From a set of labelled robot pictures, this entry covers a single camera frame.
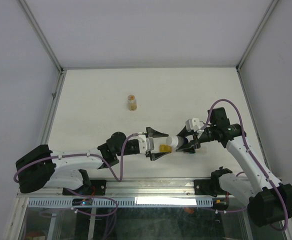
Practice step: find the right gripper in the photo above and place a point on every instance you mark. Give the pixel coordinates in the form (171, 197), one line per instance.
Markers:
(189, 147)

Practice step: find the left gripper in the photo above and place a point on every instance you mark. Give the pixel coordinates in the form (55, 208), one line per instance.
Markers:
(153, 156)

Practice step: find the white pill bottle blue label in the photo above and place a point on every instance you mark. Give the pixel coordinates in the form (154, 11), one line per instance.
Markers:
(176, 141)

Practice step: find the weekly pill organizer strip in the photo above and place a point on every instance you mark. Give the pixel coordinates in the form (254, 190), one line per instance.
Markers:
(167, 148)

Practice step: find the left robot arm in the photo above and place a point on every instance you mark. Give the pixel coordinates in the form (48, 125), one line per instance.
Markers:
(45, 168)

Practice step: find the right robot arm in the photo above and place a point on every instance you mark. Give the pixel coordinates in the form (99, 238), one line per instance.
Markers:
(266, 198)

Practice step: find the clear glass jar gold lid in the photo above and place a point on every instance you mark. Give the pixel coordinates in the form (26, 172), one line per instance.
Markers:
(131, 102)

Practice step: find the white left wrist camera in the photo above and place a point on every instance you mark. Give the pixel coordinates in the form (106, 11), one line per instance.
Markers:
(146, 143)

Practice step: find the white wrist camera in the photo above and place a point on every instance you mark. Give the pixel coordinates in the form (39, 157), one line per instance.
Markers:
(146, 143)
(193, 125)

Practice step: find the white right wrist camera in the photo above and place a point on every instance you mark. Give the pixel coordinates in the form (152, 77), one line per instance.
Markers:
(193, 125)

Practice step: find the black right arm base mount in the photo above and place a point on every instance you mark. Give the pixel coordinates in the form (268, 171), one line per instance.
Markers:
(213, 188)

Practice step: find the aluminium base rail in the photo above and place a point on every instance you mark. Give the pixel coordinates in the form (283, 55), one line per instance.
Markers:
(130, 187)

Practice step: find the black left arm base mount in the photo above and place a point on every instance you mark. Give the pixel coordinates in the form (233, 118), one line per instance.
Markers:
(96, 187)

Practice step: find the white slotted cable duct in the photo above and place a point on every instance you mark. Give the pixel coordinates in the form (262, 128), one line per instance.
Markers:
(124, 202)

